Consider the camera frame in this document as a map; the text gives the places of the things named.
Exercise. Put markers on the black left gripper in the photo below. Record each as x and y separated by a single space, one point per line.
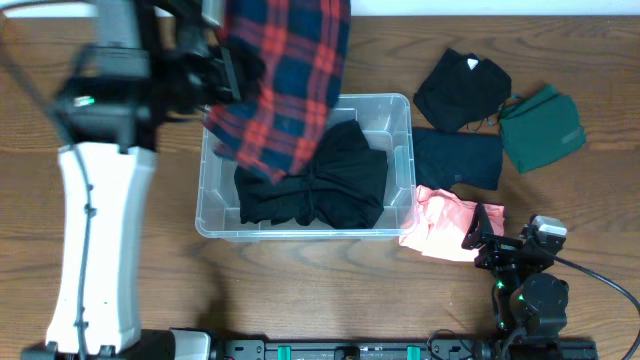
227 89

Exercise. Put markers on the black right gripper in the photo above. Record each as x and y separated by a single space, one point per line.
501 247

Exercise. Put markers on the red navy plaid cloth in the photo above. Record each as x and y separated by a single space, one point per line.
303 45

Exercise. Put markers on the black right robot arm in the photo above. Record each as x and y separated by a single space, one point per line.
525 297

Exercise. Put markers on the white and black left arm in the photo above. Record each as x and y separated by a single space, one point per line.
151 62

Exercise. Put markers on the clear plastic storage container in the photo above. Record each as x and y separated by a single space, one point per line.
386 122

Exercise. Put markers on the coral pink crumpled cloth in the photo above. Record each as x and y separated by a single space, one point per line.
442 224

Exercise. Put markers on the dark navy folded garment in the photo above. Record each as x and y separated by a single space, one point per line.
443 160

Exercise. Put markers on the dark green folded garment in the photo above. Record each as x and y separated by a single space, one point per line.
540 130

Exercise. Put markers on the black folded garment with tag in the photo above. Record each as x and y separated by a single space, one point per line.
462 89

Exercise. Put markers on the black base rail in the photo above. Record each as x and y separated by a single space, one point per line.
446 348

